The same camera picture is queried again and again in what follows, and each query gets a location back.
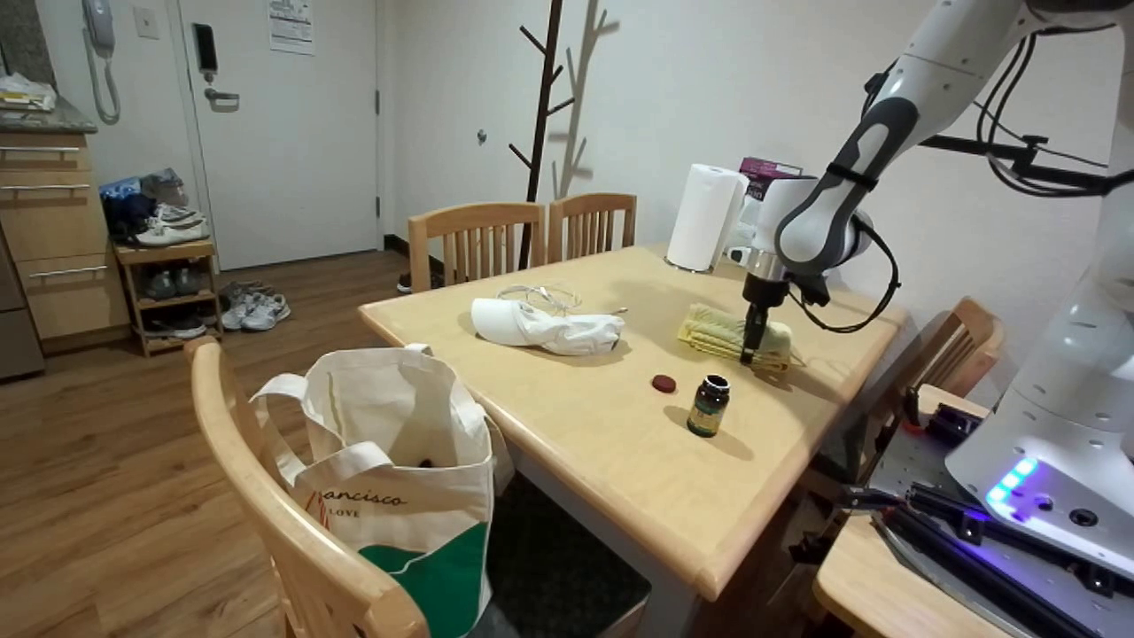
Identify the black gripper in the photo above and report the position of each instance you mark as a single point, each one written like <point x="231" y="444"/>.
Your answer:
<point x="758" y="301"/>

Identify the yellow towel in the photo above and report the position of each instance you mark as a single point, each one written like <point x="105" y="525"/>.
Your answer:
<point x="718" y="332"/>

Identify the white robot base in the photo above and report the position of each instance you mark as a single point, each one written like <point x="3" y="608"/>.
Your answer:
<point x="1052" y="455"/>

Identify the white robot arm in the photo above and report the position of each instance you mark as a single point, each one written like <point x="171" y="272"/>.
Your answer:
<point x="941" y="74"/>

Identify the white paper towel roll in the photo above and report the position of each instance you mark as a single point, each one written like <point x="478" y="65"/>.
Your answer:
<point x="704" y="213"/>

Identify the small dark bottle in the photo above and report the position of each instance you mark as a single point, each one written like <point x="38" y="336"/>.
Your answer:
<point x="710" y="402"/>

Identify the dark red bottle cap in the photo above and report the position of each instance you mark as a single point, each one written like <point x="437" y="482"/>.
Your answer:
<point x="664" y="383"/>

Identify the purple item behind roll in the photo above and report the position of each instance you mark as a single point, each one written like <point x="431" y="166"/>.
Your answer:
<point x="765" y="172"/>

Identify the far right wooden chair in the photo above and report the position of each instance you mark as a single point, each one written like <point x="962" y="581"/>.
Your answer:
<point x="590" y="226"/>

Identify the wooden chair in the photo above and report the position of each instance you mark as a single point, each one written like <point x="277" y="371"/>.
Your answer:
<point x="953" y="353"/>
<point x="471" y="241"/>
<point x="590" y="226"/>
<point x="322" y="588"/>

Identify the right side wooden chair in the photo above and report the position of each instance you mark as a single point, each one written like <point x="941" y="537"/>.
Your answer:
<point x="953" y="353"/>

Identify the white crumpled cloth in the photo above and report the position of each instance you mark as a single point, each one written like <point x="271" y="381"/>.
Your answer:
<point x="517" y="324"/>

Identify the far left wooden chair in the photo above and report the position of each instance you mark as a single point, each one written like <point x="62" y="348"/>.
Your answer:
<point x="471" y="241"/>

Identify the white tote bag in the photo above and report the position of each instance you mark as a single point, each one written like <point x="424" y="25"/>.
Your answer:
<point x="403" y="474"/>

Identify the near wooden chair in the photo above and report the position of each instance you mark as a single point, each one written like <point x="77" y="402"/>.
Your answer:
<point x="322" y="588"/>

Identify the white sneakers on floor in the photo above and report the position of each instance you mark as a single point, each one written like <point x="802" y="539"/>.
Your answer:
<point x="251" y="309"/>

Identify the white door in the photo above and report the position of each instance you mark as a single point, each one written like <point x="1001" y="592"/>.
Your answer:
<point x="283" y="108"/>

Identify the wooden shoe shelf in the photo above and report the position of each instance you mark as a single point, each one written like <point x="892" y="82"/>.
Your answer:
<point x="171" y="292"/>

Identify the wooden drawer cabinet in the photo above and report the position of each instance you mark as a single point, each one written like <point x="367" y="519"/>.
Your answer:
<point x="58" y="236"/>

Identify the wall phone handset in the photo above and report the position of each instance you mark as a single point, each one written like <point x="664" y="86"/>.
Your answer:
<point x="100" y="60"/>

